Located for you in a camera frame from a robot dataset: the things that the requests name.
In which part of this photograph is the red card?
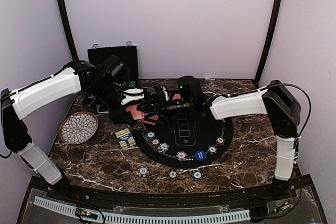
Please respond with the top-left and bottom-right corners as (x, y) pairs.
(143, 114), (159, 125)
(173, 93), (181, 100)

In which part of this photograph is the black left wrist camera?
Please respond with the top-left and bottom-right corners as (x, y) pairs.
(100, 55), (130, 82)

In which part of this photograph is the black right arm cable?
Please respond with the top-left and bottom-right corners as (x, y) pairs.
(225, 83), (312, 156)

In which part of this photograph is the red triangular all-in button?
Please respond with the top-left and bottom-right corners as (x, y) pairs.
(132, 121), (146, 131)

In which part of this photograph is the teal blue chip stack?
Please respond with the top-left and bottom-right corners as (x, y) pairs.
(192, 170), (204, 181)

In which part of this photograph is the round black poker mat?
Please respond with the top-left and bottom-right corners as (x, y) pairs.
(131, 90), (234, 169)

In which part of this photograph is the blue small blind button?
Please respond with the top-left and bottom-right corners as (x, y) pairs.
(194, 150), (207, 161)

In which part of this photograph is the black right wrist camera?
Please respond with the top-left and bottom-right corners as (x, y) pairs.
(177, 76), (203, 101)

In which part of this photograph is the teal chip row right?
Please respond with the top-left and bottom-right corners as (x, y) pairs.
(129, 81), (137, 88)

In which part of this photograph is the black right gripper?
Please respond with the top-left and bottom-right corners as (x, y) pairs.
(137, 93), (194, 126)

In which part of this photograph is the black poker chip case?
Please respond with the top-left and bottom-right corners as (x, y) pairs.
(81, 40), (140, 114)

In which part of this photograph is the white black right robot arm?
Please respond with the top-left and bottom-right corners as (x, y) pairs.
(134, 76), (301, 200)

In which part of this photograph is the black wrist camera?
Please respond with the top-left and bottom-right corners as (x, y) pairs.
(177, 76), (203, 101)
(100, 55), (130, 82)

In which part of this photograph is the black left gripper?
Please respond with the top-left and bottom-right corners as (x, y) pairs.
(89, 80), (135, 125)

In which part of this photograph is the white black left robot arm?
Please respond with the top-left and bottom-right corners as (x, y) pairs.
(1, 56), (145, 201)

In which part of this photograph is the red playing card deck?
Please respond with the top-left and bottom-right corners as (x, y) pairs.
(125, 104), (145, 120)

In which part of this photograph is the orange chip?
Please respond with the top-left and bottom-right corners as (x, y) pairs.
(151, 138), (161, 146)

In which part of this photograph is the floral ceramic plate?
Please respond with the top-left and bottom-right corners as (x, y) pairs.
(59, 112), (99, 145)

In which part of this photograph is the blue white chip stack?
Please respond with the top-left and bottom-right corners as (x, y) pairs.
(138, 166), (149, 178)

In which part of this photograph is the gold blue card box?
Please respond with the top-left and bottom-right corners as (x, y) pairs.
(115, 129), (136, 149)

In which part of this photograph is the black left frame post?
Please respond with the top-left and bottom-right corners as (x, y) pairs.
(57, 0), (80, 60)

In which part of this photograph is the white cable duct strip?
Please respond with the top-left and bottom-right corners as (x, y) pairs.
(33, 196), (250, 223)

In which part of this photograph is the red chip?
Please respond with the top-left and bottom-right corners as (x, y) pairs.
(216, 137), (225, 146)

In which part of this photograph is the brown white chip stack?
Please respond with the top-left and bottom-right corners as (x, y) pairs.
(168, 170), (178, 180)

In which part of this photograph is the white blue chip bottom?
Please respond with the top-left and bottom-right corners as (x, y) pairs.
(176, 151), (187, 162)

